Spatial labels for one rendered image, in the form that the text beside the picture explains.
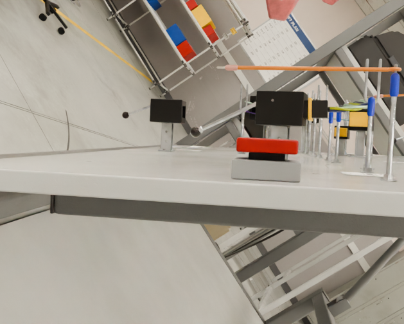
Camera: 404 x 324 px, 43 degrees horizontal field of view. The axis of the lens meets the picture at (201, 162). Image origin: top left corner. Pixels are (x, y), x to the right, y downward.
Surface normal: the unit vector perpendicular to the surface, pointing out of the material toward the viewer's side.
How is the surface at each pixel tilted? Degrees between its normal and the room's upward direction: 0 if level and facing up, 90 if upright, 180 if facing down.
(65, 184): 90
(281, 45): 90
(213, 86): 90
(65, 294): 0
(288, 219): 90
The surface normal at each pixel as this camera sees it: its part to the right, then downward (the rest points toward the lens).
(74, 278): 0.83, -0.54
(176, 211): -0.14, 0.04
